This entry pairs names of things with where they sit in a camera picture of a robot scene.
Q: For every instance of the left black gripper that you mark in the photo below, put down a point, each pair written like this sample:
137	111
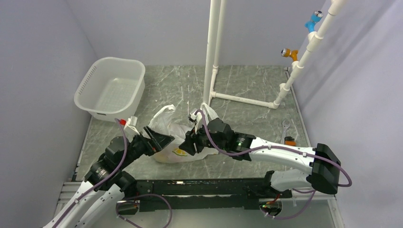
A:
158	141

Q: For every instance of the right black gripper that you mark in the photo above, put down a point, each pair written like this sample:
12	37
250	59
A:
188	146

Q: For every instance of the white plastic bag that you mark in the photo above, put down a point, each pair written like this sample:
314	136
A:
162	122

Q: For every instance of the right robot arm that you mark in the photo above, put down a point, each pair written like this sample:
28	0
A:
310	167

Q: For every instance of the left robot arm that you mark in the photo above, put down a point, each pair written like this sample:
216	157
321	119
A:
106	183

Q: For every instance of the white plastic basin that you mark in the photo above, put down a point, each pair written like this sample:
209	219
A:
111	89

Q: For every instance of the silver wrench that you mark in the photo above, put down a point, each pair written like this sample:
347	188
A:
285	125

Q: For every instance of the orange black brush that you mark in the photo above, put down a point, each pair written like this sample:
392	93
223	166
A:
288	140

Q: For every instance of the orange nozzle on pipe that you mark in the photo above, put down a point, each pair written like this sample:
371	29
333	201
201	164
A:
290	53

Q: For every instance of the blue nozzle on pipe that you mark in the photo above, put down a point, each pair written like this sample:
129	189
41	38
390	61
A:
314	19

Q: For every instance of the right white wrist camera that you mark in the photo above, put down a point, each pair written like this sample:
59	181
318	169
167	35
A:
196	116

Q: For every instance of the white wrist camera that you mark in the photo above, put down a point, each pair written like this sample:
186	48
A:
129	126
196	116

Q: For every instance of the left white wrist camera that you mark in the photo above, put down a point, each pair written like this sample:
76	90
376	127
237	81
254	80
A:
129	126

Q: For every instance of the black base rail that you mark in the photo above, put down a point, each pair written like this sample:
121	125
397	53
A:
201	192

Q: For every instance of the white PVC pipe frame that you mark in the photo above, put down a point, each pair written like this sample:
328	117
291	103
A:
251	32

